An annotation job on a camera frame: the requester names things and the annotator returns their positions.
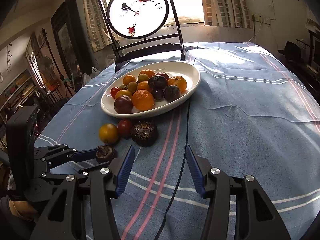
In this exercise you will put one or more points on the large dark plum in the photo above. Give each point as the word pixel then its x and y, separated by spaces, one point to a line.
pixel 123 105

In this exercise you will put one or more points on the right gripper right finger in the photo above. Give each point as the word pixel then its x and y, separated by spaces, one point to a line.
pixel 256 216

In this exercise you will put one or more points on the dark wrinkled passion fruit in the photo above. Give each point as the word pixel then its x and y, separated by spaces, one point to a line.
pixel 105 153

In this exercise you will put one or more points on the bird painting screen stand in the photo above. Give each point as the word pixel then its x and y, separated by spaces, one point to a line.
pixel 138 28

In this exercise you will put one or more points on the red cherry tomato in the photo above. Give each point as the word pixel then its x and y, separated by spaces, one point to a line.
pixel 114 91

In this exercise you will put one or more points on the small yellow fruit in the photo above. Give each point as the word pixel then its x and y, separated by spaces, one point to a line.
pixel 143 77

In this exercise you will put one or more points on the left hand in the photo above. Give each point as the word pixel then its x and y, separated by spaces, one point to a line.
pixel 19 209

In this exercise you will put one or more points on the standing electric fan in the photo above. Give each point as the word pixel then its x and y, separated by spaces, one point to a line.
pixel 45 66

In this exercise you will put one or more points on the dark red plum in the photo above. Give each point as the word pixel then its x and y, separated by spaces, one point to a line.
pixel 165 75

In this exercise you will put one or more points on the black hat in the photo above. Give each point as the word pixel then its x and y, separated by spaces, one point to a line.
pixel 291 51

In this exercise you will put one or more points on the white oval plate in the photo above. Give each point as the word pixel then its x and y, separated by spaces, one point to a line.
pixel 172 95

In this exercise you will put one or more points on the blue striped tablecloth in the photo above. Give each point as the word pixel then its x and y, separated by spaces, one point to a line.
pixel 249 115

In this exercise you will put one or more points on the dark framed painting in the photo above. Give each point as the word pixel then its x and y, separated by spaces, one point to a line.
pixel 70 40

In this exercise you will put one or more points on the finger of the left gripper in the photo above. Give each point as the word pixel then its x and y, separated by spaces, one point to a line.
pixel 60 154
pixel 81 173

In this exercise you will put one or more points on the left checked curtain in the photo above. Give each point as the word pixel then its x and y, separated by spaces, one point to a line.
pixel 97 32

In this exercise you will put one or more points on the small orange kumquat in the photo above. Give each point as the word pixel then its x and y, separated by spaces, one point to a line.
pixel 127 79

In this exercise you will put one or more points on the right checked curtain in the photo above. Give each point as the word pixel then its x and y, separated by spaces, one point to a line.
pixel 226 13

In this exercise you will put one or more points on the yellow-orange tomato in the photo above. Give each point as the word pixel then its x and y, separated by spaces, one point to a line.
pixel 122 93

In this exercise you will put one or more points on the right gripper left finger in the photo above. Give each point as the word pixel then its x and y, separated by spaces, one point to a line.
pixel 63 216

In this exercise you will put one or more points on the large mandarin orange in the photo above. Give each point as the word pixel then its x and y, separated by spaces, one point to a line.
pixel 148 72

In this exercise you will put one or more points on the white plastic bag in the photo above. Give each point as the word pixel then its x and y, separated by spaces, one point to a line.
pixel 86 78

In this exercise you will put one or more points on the dark cherry with stem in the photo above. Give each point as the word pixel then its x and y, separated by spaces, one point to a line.
pixel 158 94

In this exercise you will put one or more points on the checked curtain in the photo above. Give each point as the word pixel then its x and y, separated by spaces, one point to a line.
pixel 226 13
pixel 97 32

